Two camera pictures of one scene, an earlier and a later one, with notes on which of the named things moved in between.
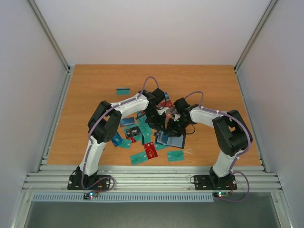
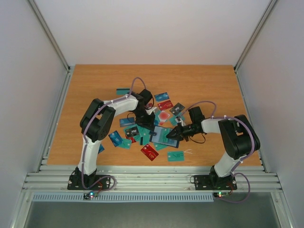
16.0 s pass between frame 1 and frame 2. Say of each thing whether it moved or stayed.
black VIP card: stayed
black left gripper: moved
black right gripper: moved
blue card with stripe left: stayed
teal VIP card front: moved
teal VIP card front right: stayed
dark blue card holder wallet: moved
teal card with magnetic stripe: stayed
